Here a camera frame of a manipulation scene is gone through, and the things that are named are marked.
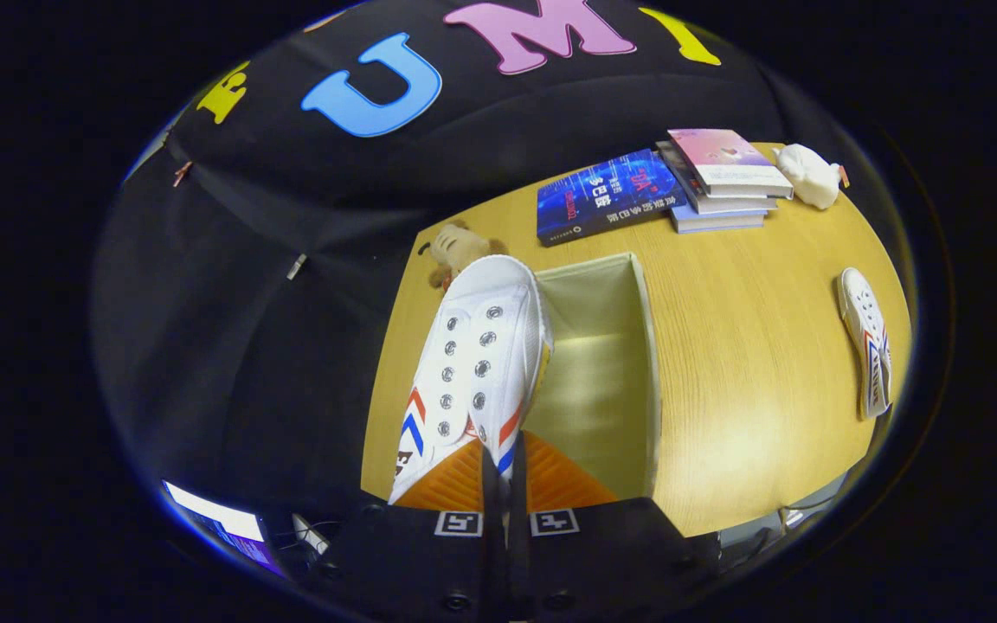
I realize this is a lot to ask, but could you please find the computer monitor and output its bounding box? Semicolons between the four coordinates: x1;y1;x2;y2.
161;480;287;576

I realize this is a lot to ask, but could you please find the dark cover book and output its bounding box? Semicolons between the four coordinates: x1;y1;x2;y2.
657;143;778;215

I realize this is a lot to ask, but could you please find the white plush toy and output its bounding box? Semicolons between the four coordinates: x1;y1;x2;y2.
773;143;850;211

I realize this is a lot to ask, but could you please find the brown plush dog toy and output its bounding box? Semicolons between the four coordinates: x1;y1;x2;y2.
418;220;508;291

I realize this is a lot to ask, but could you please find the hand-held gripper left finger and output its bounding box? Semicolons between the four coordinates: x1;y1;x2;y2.
312;437;506;623

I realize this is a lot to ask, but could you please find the black backdrop cloth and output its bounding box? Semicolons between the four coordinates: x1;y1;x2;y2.
92;0;897;537

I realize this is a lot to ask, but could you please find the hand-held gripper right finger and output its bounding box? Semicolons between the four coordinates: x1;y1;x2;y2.
507;430;724;623

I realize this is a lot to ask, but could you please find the white striped canvas shoe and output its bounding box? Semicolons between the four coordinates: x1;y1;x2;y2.
388;255;554;505
838;267;893;421

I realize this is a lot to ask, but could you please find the beige fabric storage box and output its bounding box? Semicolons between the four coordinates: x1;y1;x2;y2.
520;253;664;503

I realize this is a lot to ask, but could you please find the pale blue cover book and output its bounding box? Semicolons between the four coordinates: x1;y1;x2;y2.
672;206;766;234

